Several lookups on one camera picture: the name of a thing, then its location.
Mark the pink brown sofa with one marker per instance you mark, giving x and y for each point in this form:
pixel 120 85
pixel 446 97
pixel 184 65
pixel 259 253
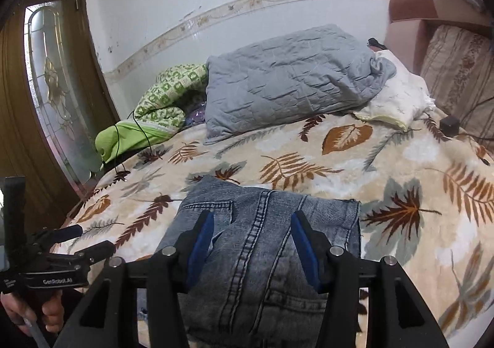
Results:
pixel 405 39

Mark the small black object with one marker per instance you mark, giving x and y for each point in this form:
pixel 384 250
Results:
pixel 372 42

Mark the blue denim pants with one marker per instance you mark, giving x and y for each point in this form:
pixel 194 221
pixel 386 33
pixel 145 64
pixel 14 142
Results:
pixel 254 255

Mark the small black charger box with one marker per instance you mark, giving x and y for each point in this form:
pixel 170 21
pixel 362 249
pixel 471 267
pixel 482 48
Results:
pixel 449 125

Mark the purple shiny cloth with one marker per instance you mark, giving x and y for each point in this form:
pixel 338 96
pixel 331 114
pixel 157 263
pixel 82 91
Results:
pixel 197 114

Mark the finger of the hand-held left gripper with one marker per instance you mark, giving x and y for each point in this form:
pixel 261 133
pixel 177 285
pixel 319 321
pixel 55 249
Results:
pixel 96 249
pixel 67 231

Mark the grey quilted pillow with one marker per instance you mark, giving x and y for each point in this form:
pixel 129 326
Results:
pixel 289 81

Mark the leaf printed fleece blanket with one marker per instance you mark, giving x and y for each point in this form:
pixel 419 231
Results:
pixel 386 178

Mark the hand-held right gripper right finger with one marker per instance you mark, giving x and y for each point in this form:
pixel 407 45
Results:
pixel 305 243

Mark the wooden door with glass pane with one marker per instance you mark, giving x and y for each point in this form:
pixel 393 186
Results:
pixel 11 120

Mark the striped sofa cushion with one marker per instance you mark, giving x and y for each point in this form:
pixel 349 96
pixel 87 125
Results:
pixel 459 70

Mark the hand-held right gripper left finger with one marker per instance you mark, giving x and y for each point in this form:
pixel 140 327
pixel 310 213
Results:
pixel 200 243

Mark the green patterned knit blanket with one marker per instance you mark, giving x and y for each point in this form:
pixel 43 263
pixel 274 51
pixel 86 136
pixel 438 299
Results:
pixel 166 89

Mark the lime green cloth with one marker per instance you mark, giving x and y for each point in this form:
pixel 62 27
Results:
pixel 119 139

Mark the person's left hand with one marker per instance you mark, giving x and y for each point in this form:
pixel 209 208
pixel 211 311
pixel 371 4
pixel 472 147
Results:
pixel 50 313

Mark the white cream cloth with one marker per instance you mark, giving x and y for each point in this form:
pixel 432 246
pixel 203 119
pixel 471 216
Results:
pixel 401 97

